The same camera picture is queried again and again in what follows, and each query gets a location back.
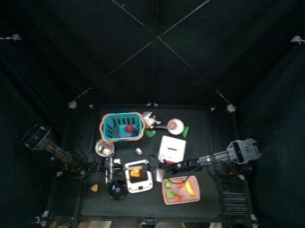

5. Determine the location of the yellow toy banana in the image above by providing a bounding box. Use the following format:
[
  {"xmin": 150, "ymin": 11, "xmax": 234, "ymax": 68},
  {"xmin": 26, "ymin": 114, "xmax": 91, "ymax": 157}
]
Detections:
[{"xmin": 184, "ymin": 180, "xmax": 198, "ymax": 197}]

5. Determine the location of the teal basket orange rim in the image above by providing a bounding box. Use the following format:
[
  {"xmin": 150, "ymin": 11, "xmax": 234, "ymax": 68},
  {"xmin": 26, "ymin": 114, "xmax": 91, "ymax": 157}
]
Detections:
[{"xmin": 97, "ymin": 111, "xmax": 146, "ymax": 143}]

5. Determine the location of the pink rectangular tray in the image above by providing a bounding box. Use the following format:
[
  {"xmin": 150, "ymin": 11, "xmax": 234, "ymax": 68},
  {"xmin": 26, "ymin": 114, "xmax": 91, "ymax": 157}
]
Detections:
[{"xmin": 160, "ymin": 175, "xmax": 202, "ymax": 207}]

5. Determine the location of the clear round bowl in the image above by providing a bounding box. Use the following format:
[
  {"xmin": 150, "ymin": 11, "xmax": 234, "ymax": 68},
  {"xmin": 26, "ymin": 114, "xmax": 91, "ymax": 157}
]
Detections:
[{"xmin": 93, "ymin": 139, "xmax": 116, "ymax": 158}]

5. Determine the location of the white black toy figure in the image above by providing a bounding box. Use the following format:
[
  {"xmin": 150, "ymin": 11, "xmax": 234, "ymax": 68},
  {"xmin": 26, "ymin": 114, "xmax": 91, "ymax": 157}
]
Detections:
[{"xmin": 142, "ymin": 111, "xmax": 162, "ymax": 130}]

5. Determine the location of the white rectangular box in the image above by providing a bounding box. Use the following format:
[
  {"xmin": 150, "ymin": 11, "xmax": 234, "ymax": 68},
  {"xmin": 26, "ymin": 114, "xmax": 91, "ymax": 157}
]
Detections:
[{"xmin": 158, "ymin": 134, "xmax": 187, "ymax": 164}]

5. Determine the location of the white toy knife black handle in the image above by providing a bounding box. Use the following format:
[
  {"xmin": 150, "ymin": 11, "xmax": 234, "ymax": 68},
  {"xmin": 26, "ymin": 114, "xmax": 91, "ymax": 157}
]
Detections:
[{"xmin": 155, "ymin": 168, "xmax": 166, "ymax": 183}]

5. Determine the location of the black pot lid with knob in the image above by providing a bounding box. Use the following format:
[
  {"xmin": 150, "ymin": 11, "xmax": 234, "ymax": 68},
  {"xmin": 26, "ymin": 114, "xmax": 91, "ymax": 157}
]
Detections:
[{"xmin": 107, "ymin": 180, "xmax": 129, "ymax": 201}]

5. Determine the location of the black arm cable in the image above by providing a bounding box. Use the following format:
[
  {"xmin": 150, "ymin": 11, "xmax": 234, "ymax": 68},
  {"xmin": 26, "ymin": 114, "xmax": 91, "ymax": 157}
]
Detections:
[{"xmin": 168, "ymin": 166, "xmax": 204, "ymax": 185}]

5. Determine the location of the green toy vegetable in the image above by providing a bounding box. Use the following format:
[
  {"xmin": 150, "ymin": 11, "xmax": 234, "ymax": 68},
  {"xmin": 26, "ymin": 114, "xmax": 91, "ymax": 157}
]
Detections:
[{"xmin": 180, "ymin": 126, "xmax": 191, "ymax": 139}]

